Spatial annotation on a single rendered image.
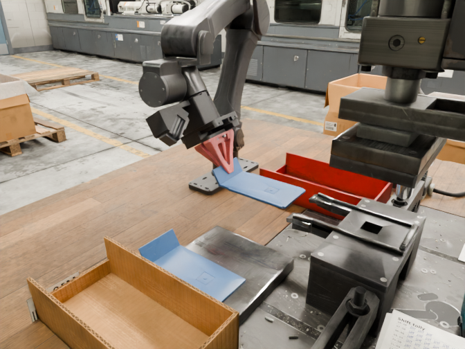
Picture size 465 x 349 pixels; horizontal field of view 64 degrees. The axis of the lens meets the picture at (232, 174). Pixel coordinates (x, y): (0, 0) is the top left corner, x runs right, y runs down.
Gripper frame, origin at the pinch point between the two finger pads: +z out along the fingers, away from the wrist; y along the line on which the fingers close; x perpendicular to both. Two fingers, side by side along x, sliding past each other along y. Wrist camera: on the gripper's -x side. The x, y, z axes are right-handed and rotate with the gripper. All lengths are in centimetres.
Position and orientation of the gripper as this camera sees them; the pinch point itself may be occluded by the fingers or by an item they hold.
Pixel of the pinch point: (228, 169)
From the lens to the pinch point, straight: 69.4
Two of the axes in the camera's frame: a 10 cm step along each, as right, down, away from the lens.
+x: 6.1, -3.7, 7.0
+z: 4.3, 9.0, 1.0
